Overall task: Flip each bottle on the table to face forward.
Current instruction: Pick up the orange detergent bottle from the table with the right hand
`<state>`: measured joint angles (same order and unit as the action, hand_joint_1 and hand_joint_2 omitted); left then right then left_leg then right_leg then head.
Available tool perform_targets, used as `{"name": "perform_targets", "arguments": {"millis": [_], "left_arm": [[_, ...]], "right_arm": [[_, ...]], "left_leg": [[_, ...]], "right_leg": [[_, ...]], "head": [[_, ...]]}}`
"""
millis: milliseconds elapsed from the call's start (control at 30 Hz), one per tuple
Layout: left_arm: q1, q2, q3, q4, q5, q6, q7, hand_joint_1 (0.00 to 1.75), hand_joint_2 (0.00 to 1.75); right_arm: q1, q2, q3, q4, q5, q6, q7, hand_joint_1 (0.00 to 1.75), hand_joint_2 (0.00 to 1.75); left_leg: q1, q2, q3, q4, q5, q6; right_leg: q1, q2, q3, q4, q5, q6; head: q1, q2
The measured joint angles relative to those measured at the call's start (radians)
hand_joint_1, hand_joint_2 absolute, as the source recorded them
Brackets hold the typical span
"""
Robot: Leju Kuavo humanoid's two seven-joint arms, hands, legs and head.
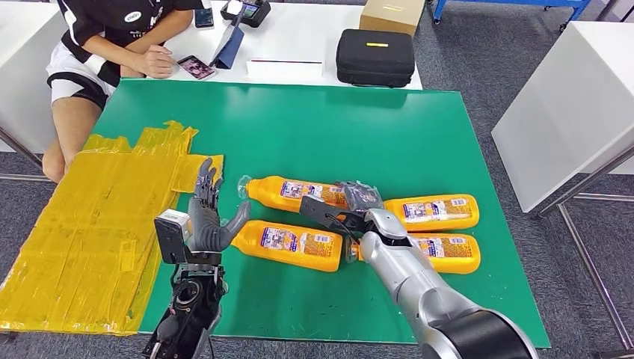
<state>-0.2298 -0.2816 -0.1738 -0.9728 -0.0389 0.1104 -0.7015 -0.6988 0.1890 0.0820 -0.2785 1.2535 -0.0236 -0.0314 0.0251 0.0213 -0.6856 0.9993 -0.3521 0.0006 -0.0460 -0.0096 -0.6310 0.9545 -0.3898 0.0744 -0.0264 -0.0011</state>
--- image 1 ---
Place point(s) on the black smartphone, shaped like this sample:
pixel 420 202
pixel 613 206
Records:
pixel 204 19

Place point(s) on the person's right forearm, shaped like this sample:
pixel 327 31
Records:
pixel 111 49

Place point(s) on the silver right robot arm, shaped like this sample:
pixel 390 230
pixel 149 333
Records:
pixel 421 292

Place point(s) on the yellow tape sheet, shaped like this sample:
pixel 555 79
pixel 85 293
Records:
pixel 74 223

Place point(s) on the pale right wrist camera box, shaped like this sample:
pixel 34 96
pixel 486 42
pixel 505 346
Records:
pixel 322 210

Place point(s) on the black handheld controller with screen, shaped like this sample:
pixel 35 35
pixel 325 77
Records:
pixel 255 15

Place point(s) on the tablet in blue case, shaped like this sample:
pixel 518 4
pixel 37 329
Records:
pixel 229 47

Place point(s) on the orange detergent bottle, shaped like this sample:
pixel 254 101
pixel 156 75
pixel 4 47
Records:
pixel 247 240
pixel 460 260
pixel 267 193
pixel 391 213

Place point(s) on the smartphone with lit screen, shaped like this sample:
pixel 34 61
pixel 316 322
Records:
pixel 197 68

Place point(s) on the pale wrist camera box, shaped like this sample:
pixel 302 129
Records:
pixel 322 210
pixel 171 238

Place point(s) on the person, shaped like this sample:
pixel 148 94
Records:
pixel 114 20

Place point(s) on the blue metal rack frame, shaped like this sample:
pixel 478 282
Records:
pixel 577 4

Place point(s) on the white folded paper card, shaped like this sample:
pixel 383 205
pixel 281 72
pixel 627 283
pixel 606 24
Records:
pixel 285 73

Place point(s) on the metal table leg frame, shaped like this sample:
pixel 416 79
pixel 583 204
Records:
pixel 22 148
pixel 593 276

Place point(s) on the brown cardboard box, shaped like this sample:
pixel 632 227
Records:
pixel 391 17

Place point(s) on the white side table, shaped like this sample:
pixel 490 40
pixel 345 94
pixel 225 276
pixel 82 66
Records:
pixel 25 59
pixel 569 99

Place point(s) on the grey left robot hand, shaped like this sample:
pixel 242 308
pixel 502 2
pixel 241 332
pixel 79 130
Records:
pixel 208 228

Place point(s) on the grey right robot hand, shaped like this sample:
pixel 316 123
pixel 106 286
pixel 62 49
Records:
pixel 364 195

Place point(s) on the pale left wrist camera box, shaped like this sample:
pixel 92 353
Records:
pixel 171 238

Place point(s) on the person's right hand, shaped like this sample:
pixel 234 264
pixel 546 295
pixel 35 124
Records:
pixel 157 62

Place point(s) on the person's left forearm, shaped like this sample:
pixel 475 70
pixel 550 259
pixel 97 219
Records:
pixel 163 30

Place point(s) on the black zip carrying case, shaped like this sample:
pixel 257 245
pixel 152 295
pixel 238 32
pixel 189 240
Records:
pixel 375 59

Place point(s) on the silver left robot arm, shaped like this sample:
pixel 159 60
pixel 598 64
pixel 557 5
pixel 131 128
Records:
pixel 190 307

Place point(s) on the green table mat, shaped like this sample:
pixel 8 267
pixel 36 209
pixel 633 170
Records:
pixel 322 138

